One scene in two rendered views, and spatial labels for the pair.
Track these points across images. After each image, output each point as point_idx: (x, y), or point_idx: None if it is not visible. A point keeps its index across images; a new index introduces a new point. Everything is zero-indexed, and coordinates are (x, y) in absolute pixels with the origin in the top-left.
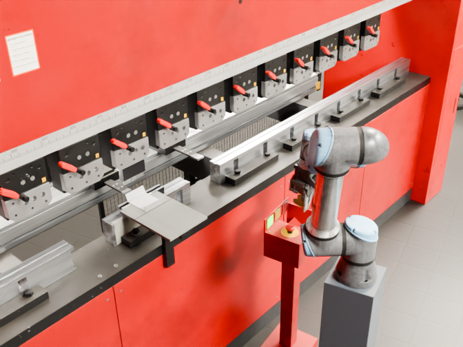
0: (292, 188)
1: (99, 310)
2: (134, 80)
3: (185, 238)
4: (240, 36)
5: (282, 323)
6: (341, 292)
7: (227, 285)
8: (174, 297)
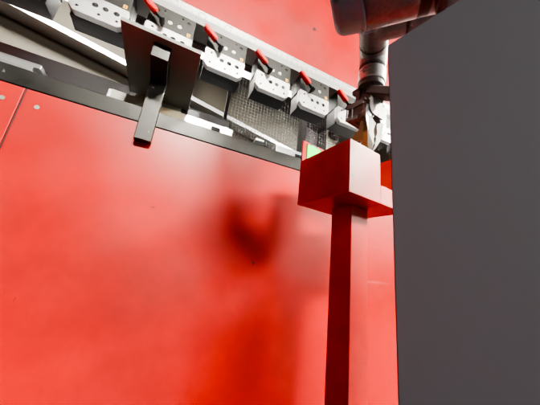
0: (349, 116)
1: None
2: None
3: (186, 133)
4: (312, 51)
5: (328, 401)
6: (452, 22)
7: (243, 282)
8: (132, 210)
